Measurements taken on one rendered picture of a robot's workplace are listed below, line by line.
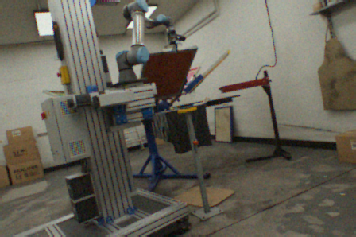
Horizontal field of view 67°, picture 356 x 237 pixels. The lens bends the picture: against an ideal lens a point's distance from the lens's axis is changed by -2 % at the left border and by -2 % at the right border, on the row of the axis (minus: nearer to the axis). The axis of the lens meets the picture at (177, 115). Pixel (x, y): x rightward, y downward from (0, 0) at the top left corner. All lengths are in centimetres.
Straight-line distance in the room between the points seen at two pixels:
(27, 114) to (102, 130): 500
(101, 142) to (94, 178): 27
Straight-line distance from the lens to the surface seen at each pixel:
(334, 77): 382
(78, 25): 231
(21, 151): 664
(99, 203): 226
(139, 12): 226
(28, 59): 725
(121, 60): 214
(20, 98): 713
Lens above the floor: 103
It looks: 3 degrees down
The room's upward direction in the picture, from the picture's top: 11 degrees counter-clockwise
